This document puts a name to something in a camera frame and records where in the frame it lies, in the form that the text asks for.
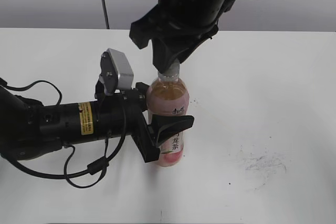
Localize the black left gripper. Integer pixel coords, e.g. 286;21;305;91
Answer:
93;82;194;163

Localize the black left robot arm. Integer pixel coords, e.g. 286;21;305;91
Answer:
1;81;194;163

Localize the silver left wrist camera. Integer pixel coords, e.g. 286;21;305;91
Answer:
99;48;134;96

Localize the peach oolong tea bottle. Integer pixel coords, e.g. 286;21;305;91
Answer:
146;73;190;167

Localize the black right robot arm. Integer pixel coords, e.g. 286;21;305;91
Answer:
129;0;235;73

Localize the white bottle cap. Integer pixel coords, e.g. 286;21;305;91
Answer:
158;60;180;80

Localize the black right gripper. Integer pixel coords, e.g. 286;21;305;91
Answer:
129;5;219;73

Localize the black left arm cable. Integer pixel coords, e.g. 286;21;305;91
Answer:
0;77;127;189

